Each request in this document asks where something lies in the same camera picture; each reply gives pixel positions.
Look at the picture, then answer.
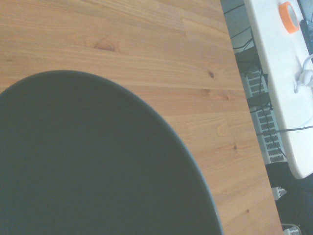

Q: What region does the dark teal round plate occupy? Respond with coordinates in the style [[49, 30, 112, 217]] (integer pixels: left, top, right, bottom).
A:
[[0, 70, 224, 235]]

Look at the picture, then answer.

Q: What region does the white perforated metal case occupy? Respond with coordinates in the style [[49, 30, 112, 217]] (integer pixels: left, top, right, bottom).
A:
[[244, 70, 287, 165]]

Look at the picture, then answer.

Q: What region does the white side desk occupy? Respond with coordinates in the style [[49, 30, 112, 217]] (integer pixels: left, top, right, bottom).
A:
[[244, 0, 313, 180]]

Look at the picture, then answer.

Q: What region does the black bulky floor object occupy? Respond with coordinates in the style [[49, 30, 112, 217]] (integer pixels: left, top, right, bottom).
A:
[[265, 161, 313, 235]]

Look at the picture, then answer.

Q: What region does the orange tape roll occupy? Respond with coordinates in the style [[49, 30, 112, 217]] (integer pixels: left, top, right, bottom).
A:
[[278, 1, 301, 35]]

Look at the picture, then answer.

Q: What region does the small white perforated box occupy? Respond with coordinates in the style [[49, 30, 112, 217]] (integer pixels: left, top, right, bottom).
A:
[[281, 223, 301, 235]]

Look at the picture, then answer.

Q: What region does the thin black desk cable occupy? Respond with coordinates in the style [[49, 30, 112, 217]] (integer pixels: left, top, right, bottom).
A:
[[273, 124, 313, 133]]

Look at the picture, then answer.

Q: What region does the white coiled cable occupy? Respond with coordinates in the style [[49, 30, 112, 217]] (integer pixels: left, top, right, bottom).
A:
[[293, 54, 313, 94]]

